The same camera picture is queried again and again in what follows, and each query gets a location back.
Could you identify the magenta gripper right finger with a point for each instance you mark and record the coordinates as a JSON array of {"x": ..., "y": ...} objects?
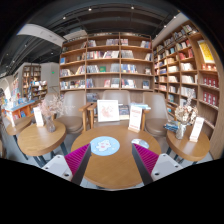
[{"x": 152, "y": 166}]

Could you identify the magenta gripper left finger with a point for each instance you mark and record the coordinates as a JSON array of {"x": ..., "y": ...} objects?
[{"x": 72, "y": 166}]

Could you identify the grey computer mouse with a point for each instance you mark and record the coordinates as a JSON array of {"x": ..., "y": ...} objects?
[{"x": 140, "y": 142}]

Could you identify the round blue mouse pad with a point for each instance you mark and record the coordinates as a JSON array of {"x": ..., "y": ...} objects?
[{"x": 104, "y": 145}]

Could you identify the round wooden centre table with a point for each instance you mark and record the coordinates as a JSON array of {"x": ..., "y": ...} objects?
[{"x": 119, "y": 170}]

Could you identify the round wooden table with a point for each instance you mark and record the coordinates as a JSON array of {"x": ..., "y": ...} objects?
[
  {"x": 38, "y": 141},
  {"x": 187, "y": 150},
  {"x": 119, "y": 170}
]

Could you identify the beige right armchair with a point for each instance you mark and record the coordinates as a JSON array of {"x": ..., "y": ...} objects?
[{"x": 158, "y": 115}]

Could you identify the beige armchair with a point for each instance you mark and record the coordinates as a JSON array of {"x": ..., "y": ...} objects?
[
  {"x": 158, "y": 115},
  {"x": 75, "y": 112},
  {"x": 123, "y": 98}
]

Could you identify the beige left armchair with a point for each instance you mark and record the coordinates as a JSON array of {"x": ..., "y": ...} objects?
[{"x": 75, "y": 112}]

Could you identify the white red sign stand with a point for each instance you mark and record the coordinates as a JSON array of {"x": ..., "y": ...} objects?
[{"x": 135, "y": 118}]

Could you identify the stack of books right table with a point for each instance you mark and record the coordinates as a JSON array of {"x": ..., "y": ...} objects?
[{"x": 172, "y": 125}]

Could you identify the round wooden right table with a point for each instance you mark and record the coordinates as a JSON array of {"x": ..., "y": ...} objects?
[{"x": 187, "y": 150}]

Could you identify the round wooden left table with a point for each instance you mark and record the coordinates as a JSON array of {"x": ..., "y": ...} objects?
[{"x": 38, "y": 141}]

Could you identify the dark book on chair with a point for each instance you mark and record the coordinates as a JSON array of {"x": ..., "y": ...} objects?
[{"x": 124, "y": 113}]

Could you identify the right white sign card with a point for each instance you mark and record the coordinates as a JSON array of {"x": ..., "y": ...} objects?
[{"x": 197, "y": 127}]

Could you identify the white sign card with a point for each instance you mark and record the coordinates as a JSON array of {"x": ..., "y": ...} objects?
[
  {"x": 38, "y": 117},
  {"x": 197, "y": 127}
]

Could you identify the left vase dried flowers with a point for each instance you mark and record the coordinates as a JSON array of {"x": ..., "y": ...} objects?
[{"x": 49, "y": 107}]

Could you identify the vase dried flowers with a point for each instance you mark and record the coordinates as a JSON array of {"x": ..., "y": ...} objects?
[
  {"x": 49, "y": 107},
  {"x": 186, "y": 115}
]

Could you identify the white framed pink picture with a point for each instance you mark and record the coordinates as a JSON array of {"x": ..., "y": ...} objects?
[{"x": 108, "y": 110}]

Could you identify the right vase dried flowers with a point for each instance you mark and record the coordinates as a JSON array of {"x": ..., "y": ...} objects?
[{"x": 186, "y": 115}]

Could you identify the left white sign card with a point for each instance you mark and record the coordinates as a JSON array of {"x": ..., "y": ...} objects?
[{"x": 38, "y": 117}]

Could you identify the beige middle armchair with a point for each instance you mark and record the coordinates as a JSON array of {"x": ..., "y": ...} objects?
[{"x": 123, "y": 98}]

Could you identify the far left wooden table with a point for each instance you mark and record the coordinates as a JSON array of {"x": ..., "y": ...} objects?
[{"x": 19, "y": 125}]

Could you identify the orange blue display stand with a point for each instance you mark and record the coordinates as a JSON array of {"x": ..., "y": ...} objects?
[{"x": 20, "y": 111}]

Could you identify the distant wooden bookshelf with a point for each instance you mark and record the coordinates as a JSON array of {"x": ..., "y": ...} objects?
[{"x": 33, "y": 87}]

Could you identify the large wooden back bookshelf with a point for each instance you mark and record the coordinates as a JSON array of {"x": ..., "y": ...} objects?
[{"x": 108, "y": 61}]

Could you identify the yellow poster on shelf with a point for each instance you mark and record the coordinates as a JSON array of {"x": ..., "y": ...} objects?
[{"x": 206, "y": 53}]

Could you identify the wooden right wall bookshelf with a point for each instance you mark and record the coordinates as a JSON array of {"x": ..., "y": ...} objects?
[{"x": 180, "y": 68}]

